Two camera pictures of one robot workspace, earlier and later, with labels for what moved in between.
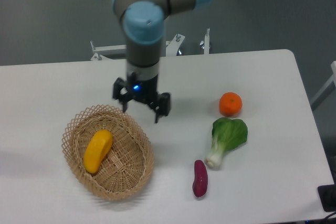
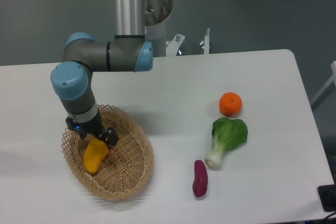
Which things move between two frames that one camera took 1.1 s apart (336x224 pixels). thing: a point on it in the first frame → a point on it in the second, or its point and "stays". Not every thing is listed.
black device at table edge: (327, 194) stays
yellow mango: (98, 145) stays
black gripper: (144, 90) → (89, 129)
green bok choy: (227, 134) stays
